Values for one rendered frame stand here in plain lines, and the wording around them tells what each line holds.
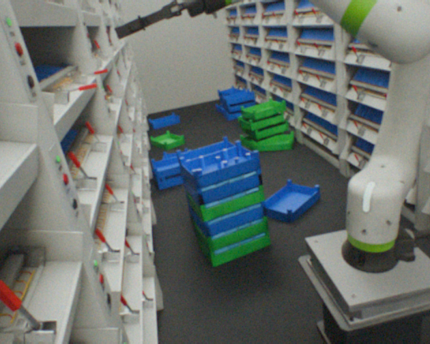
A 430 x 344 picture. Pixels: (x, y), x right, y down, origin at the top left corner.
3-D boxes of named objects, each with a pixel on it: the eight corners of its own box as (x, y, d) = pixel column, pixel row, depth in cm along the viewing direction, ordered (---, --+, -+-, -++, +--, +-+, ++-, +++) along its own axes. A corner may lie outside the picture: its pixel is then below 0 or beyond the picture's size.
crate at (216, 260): (251, 226, 195) (249, 213, 192) (271, 244, 177) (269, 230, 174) (198, 246, 186) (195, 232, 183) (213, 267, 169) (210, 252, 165)
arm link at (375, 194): (404, 226, 105) (412, 166, 96) (388, 259, 94) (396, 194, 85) (357, 214, 112) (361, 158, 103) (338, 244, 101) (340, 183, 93)
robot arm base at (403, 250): (416, 228, 112) (419, 211, 110) (450, 261, 99) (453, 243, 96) (332, 243, 111) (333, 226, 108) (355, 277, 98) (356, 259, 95)
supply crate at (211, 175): (241, 155, 179) (238, 140, 176) (261, 168, 162) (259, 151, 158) (182, 173, 171) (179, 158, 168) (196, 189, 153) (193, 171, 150)
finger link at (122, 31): (143, 29, 98) (143, 29, 97) (119, 39, 98) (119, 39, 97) (138, 18, 97) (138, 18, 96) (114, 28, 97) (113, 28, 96)
